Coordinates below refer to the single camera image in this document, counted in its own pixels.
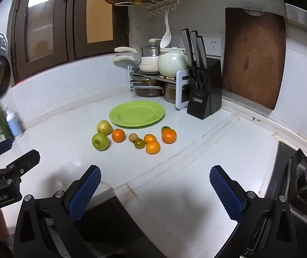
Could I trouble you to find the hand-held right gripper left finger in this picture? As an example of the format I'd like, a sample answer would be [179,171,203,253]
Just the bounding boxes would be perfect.
[13,165,102,258]

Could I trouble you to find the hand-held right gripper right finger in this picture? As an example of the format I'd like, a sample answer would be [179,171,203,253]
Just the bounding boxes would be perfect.
[210,166,298,258]

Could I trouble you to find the green pear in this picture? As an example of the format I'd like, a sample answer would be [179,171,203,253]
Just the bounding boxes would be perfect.
[92,132,109,151]

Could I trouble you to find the yellow-green pear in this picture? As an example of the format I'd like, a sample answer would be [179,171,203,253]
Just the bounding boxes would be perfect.
[97,120,113,135]

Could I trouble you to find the large orange mandarin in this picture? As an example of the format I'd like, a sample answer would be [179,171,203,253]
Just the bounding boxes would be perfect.
[161,128,177,144]

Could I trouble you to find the green plate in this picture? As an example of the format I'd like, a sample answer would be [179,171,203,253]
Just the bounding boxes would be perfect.
[109,101,166,127]

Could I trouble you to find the person's left hand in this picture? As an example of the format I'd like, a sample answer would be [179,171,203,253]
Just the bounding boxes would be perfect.
[0,209,9,237]

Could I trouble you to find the white pump bottle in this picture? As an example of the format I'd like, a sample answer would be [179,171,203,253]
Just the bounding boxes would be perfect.
[4,104,23,140]

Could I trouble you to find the black knife block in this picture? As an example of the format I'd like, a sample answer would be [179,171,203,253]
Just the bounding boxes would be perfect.
[187,58,222,120]

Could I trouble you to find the two-tier metal kitchen rack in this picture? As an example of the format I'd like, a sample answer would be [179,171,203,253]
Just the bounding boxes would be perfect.
[127,64,190,111]

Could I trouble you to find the tall steel pot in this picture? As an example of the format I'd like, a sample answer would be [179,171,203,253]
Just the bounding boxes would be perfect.
[164,83,180,104]

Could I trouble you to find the black kitchen scissors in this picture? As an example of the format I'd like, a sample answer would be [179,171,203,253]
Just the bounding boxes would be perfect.
[188,67,209,94]

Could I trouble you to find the wide steel pan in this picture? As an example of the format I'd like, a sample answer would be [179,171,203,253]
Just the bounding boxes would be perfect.
[132,78,165,98]

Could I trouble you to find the brown wooden cutting board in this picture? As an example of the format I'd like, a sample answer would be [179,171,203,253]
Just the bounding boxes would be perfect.
[221,7,286,111]

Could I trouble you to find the white ceramic pot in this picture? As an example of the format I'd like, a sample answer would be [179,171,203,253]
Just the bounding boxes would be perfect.
[157,48,189,78]

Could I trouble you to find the white ladle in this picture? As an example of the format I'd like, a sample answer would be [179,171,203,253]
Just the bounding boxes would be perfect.
[160,12,172,48]

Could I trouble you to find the dark brown wall cabinet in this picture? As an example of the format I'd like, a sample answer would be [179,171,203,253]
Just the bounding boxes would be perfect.
[10,0,130,88]

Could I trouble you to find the white pan with cream handle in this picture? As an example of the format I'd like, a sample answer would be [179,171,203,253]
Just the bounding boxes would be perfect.
[114,47,160,65]
[113,55,159,73]

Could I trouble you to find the steel-handled knife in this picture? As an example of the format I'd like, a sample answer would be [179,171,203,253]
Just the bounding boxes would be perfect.
[196,35,208,69]
[190,30,201,60]
[181,29,196,68]

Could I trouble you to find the white wall socket panel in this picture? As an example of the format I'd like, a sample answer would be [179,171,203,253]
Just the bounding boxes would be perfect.
[180,36,222,57]

